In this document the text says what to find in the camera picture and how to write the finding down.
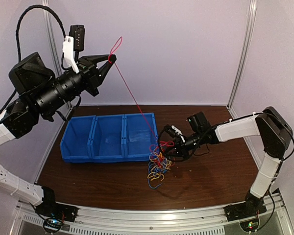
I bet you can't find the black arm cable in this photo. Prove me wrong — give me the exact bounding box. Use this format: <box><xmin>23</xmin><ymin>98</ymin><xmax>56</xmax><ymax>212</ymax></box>
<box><xmin>0</xmin><ymin>5</ymin><xmax>67</xmax><ymax>123</ymax></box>
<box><xmin>158</xmin><ymin>124</ymin><xmax>211</xmax><ymax>163</ymax></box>

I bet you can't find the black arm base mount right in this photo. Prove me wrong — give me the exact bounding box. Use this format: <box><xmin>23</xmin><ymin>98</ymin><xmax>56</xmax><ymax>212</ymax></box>
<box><xmin>224</xmin><ymin>202</ymin><xmax>267</xmax><ymax>222</ymax></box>

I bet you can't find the aluminium front rail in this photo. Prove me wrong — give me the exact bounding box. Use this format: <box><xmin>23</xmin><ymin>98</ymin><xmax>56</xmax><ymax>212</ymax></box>
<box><xmin>8</xmin><ymin>193</ymin><xmax>294</xmax><ymax>235</ymax></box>

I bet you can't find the blue cable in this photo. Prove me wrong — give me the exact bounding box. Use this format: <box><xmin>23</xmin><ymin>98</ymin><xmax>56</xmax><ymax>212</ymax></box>
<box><xmin>148</xmin><ymin>154</ymin><xmax>171</xmax><ymax>189</ymax></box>

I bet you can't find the left aluminium frame post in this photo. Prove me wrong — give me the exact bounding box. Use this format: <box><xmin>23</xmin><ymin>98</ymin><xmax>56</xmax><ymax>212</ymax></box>
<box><xmin>41</xmin><ymin>0</ymin><xmax>73</xmax><ymax>110</ymax></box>

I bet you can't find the aluminium frame post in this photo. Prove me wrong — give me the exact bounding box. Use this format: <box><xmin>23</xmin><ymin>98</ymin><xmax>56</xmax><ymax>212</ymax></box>
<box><xmin>227</xmin><ymin>0</ymin><xmax>257</xmax><ymax>110</ymax></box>
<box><xmin>41</xmin><ymin>0</ymin><xmax>73</xmax><ymax>110</ymax></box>

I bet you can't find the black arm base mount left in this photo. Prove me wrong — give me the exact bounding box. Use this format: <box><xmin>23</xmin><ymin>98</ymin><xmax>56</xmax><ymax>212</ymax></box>
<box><xmin>35</xmin><ymin>203</ymin><xmax>78</xmax><ymax>222</ymax></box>

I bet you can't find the left circuit board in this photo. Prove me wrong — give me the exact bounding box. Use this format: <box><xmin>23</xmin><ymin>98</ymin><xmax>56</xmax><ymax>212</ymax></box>
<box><xmin>43</xmin><ymin>218</ymin><xmax>63</xmax><ymax>233</ymax></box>

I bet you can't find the red cable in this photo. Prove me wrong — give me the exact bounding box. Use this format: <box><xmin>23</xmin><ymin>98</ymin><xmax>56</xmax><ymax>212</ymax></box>
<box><xmin>108</xmin><ymin>36</ymin><xmax>174</xmax><ymax>169</ymax></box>

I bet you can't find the circuit board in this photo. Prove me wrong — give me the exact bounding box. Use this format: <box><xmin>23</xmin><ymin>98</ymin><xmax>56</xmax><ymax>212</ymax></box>
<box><xmin>240</xmin><ymin>218</ymin><xmax>260</xmax><ymax>233</ymax></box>
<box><xmin>43</xmin><ymin>218</ymin><xmax>63</xmax><ymax>233</ymax></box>

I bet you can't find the blue plastic bin middle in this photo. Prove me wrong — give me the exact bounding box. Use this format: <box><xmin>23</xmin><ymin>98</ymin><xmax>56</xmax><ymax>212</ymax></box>
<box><xmin>90</xmin><ymin>115</ymin><xmax>124</xmax><ymax>163</ymax></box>

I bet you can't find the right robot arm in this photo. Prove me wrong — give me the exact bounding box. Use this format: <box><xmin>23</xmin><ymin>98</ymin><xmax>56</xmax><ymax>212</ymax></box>
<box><xmin>158</xmin><ymin>106</ymin><xmax>294</xmax><ymax>216</ymax></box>

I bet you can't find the blue plastic bin left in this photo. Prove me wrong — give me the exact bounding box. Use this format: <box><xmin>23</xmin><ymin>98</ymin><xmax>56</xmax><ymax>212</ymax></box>
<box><xmin>60</xmin><ymin>116</ymin><xmax>96</xmax><ymax>163</ymax></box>

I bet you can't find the blue plastic bin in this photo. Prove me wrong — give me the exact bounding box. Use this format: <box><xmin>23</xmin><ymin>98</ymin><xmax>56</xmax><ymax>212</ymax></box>
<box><xmin>123</xmin><ymin>113</ymin><xmax>158</xmax><ymax>162</ymax></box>
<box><xmin>60</xmin><ymin>116</ymin><xmax>96</xmax><ymax>163</ymax></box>
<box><xmin>90</xmin><ymin>115</ymin><xmax>124</xmax><ymax>163</ymax></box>

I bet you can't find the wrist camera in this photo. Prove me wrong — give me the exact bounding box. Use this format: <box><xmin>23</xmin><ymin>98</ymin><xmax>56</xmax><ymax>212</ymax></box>
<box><xmin>164</xmin><ymin>125</ymin><xmax>186</xmax><ymax>143</ymax></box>
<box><xmin>61</xmin><ymin>24</ymin><xmax>85</xmax><ymax>74</ymax></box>

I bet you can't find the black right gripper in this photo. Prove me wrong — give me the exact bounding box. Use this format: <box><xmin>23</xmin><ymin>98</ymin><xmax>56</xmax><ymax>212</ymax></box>
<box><xmin>164</xmin><ymin>130</ymin><xmax>204</xmax><ymax>159</ymax></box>

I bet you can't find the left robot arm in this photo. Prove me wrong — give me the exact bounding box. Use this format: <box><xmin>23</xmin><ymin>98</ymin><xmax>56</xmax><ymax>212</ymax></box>
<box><xmin>0</xmin><ymin>52</ymin><xmax>117</xmax><ymax>217</ymax></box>

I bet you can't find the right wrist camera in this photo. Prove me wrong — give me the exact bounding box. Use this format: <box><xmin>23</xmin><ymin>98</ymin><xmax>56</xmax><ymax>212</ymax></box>
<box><xmin>164</xmin><ymin>125</ymin><xmax>186</xmax><ymax>143</ymax></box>

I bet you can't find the blue plastic bin right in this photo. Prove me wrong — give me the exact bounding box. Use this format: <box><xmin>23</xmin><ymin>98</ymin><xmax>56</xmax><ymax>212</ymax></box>
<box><xmin>123</xmin><ymin>113</ymin><xmax>158</xmax><ymax>162</ymax></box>

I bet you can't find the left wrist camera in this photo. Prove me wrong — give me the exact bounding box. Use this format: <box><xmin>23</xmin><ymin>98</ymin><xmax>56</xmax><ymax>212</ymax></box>
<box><xmin>61</xmin><ymin>24</ymin><xmax>85</xmax><ymax>74</ymax></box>

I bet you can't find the right circuit board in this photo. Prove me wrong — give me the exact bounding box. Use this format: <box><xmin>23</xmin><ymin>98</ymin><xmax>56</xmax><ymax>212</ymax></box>
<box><xmin>240</xmin><ymin>218</ymin><xmax>260</xmax><ymax>233</ymax></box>

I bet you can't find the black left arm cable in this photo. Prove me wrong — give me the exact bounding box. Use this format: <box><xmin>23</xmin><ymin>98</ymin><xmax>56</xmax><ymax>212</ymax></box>
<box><xmin>0</xmin><ymin>5</ymin><xmax>67</xmax><ymax>123</ymax></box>

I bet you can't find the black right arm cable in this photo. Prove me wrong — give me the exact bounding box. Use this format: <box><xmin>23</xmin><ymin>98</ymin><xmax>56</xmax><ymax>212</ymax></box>
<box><xmin>158</xmin><ymin>124</ymin><xmax>211</xmax><ymax>163</ymax></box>

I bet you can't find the right aluminium frame post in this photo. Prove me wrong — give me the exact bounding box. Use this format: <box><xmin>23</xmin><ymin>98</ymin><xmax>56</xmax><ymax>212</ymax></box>
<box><xmin>227</xmin><ymin>0</ymin><xmax>257</xmax><ymax>110</ymax></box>

